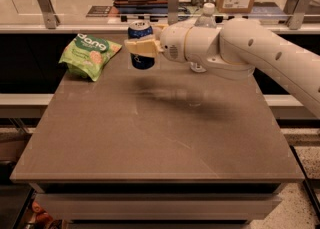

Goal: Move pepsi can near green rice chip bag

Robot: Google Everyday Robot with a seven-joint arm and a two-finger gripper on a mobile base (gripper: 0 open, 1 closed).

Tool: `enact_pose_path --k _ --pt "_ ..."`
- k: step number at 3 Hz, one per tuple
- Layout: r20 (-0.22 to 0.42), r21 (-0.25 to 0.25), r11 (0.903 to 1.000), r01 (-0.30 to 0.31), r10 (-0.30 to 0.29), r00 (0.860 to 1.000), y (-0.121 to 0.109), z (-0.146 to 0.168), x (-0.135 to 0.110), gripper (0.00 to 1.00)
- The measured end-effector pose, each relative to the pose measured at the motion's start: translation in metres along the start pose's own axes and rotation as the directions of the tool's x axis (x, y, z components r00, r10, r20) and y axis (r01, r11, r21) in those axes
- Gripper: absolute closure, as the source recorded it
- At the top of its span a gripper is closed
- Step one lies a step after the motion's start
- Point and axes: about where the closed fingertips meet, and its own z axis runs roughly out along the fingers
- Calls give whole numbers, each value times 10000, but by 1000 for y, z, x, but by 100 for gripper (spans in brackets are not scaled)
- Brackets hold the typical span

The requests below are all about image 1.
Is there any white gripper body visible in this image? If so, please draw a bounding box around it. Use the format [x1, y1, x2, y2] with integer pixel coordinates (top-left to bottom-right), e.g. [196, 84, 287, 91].
[160, 23, 192, 63]

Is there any blue pepsi can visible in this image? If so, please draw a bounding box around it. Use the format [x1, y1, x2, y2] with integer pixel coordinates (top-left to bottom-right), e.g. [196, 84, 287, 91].
[128, 20, 155, 70]

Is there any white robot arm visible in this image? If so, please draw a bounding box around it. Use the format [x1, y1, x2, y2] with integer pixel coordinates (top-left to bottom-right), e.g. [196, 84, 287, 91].
[124, 18, 320, 117]

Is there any green rice chip bag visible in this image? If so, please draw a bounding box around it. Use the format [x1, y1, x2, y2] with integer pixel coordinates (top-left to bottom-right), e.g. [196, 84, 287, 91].
[59, 34, 122, 82]

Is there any clear plastic water bottle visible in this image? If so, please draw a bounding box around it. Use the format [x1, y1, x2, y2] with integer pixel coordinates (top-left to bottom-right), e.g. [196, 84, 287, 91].
[189, 2, 218, 73]

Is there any grey table drawer front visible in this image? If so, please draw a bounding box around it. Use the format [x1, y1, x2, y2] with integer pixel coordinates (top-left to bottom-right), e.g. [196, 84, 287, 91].
[36, 194, 281, 221]

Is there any middle metal glass bracket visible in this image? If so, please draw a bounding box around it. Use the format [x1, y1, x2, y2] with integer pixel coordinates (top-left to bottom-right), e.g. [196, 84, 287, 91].
[168, 0, 179, 25]

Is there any metal glass bracket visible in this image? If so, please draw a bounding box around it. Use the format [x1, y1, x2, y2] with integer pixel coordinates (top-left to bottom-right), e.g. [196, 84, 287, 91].
[287, 0, 311, 30]
[37, 0, 60, 29]
[168, 0, 179, 25]

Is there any left metal glass bracket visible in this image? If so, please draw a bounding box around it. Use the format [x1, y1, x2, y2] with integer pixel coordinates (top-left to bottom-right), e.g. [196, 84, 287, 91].
[37, 0, 60, 29]

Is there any right metal glass bracket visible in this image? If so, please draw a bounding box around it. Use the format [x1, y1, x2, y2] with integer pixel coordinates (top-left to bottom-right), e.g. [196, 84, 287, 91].
[287, 0, 311, 30]

